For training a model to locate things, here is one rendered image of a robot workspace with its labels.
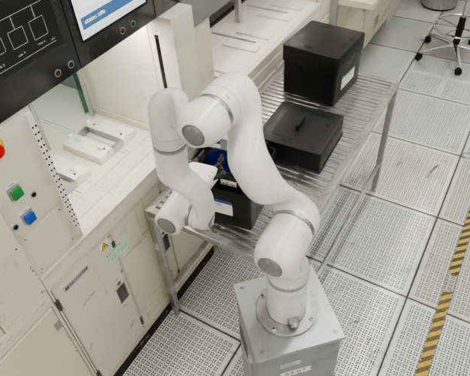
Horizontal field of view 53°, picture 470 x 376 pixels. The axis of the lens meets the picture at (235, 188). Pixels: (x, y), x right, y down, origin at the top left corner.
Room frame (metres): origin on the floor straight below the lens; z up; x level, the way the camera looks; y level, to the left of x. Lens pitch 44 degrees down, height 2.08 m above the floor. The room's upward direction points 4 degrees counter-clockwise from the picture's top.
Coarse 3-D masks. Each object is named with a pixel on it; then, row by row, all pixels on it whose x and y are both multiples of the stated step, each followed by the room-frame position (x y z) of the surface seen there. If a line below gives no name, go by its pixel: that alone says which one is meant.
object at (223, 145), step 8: (224, 136) 1.27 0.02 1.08; (216, 144) 1.33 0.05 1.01; (224, 144) 1.29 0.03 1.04; (192, 152) 1.32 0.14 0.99; (200, 152) 1.33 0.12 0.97; (208, 152) 1.38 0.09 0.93; (232, 176) 1.18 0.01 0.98; (216, 184) 1.21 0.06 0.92; (224, 184) 1.20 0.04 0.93; (232, 184) 1.19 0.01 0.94; (240, 192) 1.17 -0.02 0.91
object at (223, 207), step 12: (216, 192) 1.17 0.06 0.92; (228, 192) 1.15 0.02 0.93; (216, 204) 1.18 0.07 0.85; (228, 204) 1.15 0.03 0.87; (240, 204) 1.14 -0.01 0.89; (252, 204) 1.14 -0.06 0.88; (216, 216) 1.18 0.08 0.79; (228, 216) 1.16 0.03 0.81; (240, 216) 1.14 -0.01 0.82; (252, 216) 1.14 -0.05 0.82
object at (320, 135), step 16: (288, 112) 1.69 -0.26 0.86; (304, 112) 1.68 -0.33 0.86; (320, 112) 1.67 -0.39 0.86; (272, 128) 1.58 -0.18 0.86; (288, 128) 1.57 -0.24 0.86; (304, 128) 1.57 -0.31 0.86; (320, 128) 1.56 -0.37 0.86; (336, 128) 1.55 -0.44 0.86; (272, 144) 1.50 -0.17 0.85; (288, 144) 1.47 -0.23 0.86; (304, 144) 1.47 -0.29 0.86; (320, 144) 1.46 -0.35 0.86; (336, 144) 1.56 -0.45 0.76; (288, 160) 1.46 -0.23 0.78; (304, 160) 1.42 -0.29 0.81; (320, 160) 1.40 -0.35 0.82
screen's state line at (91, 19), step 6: (114, 0) 1.38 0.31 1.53; (120, 0) 1.40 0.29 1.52; (126, 0) 1.42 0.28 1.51; (132, 0) 1.44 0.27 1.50; (102, 6) 1.34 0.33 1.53; (108, 6) 1.36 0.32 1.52; (114, 6) 1.38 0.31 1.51; (120, 6) 1.40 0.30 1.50; (96, 12) 1.32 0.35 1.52; (102, 12) 1.33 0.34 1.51; (108, 12) 1.35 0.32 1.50; (84, 18) 1.28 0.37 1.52; (90, 18) 1.29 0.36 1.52; (96, 18) 1.31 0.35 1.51; (102, 18) 1.33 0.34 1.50; (84, 24) 1.27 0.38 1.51; (90, 24) 1.29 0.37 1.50
